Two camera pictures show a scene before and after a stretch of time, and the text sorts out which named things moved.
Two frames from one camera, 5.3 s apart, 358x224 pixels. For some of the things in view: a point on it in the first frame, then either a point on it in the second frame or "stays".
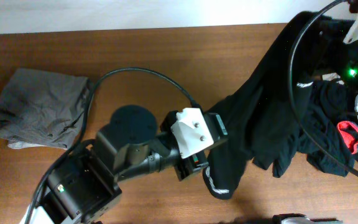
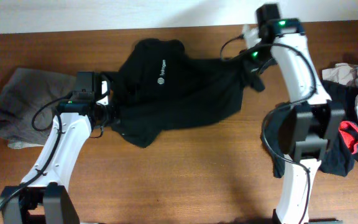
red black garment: x=352 y=135 stays
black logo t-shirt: x=312 y=48 to x=159 y=85
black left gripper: x=196 y=165 to x=110 y=112
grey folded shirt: x=40 y=108 stays
